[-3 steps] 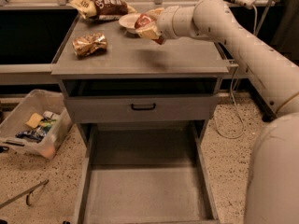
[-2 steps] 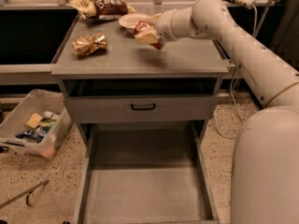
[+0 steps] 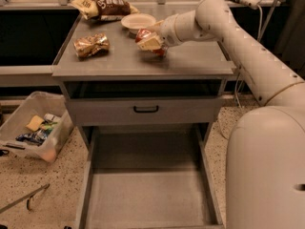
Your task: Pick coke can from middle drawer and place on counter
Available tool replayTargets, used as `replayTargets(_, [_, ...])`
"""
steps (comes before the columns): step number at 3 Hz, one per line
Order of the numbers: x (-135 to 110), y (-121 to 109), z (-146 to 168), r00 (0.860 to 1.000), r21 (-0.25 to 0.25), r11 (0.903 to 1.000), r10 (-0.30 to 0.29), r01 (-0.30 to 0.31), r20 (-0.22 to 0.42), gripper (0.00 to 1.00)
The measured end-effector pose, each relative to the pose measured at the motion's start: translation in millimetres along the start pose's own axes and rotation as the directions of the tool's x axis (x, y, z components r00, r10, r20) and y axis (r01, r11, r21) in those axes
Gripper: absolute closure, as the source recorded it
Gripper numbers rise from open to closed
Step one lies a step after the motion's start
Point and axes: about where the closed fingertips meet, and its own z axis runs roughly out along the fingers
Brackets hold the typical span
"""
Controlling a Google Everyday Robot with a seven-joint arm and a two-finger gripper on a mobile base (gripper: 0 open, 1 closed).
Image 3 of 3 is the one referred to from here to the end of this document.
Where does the metal grabber tool on floor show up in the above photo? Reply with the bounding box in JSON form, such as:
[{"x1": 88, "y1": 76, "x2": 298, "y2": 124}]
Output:
[{"x1": 0, "y1": 183, "x2": 50, "y2": 214}]

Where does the white bowl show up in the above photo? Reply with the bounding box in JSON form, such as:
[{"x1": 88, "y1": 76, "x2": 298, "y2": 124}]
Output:
[{"x1": 121, "y1": 13, "x2": 156, "y2": 34}]

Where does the open grey middle drawer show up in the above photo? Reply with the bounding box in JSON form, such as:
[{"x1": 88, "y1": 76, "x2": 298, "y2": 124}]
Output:
[{"x1": 75, "y1": 124, "x2": 225, "y2": 229}]

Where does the brown chip bag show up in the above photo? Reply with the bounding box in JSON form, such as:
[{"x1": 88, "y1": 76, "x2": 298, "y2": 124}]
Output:
[{"x1": 71, "y1": 0, "x2": 139, "y2": 21}]

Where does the closed grey top drawer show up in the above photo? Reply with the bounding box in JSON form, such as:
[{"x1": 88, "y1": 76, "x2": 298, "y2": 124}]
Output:
[{"x1": 66, "y1": 97, "x2": 223, "y2": 126}]

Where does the small can in bin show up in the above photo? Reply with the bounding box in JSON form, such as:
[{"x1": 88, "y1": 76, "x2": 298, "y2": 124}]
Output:
[{"x1": 44, "y1": 114, "x2": 60, "y2": 122}]

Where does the crushed gold can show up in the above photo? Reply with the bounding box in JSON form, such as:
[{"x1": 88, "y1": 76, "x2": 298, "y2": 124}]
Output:
[{"x1": 73, "y1": 32, "x2": 110, "y2": 58}]

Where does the blue snack bag in bin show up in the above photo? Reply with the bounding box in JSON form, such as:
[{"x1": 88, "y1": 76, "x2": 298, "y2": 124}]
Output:
[{"x1": 15, "y1": 130, "x2": 50, "y2": 146}]

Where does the crushed red coke can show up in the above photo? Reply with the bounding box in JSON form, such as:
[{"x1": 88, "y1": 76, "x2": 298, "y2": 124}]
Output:
[{"x1": 135, "y1": 29, "x2": 168, "y2": 56}]

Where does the yellow sponge in bin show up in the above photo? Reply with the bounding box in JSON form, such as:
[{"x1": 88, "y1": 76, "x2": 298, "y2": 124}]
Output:
[{"x1": 26, "y1": 115, "x2": 44, "y2": 132}]

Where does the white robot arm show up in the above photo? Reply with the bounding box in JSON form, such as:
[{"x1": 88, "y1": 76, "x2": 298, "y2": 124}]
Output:
[{"x1": 136, "y1": 0, "x2": 305, "y2": 229}]

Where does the grey drawer cabinet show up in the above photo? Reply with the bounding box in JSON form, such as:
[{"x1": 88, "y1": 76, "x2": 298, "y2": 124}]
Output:
[{"x1": 51, "y1": 4, "x2": 237, "y2": 229}]

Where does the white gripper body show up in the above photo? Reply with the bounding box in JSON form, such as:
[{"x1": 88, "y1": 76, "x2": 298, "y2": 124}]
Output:
[{"x1": 158, "y1": 10, "x2": 204, "y2": 47}]

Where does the white power cable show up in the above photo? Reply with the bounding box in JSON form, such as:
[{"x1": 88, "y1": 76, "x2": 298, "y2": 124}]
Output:
[{"x1": 217, "y1": 4, "x2": 265, "y2": 141}]

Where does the clear plastic bin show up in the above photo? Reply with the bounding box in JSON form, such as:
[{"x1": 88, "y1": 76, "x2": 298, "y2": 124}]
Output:
[{"x1": 0, "y1": 92, "x2": 73, "y2": 163}]

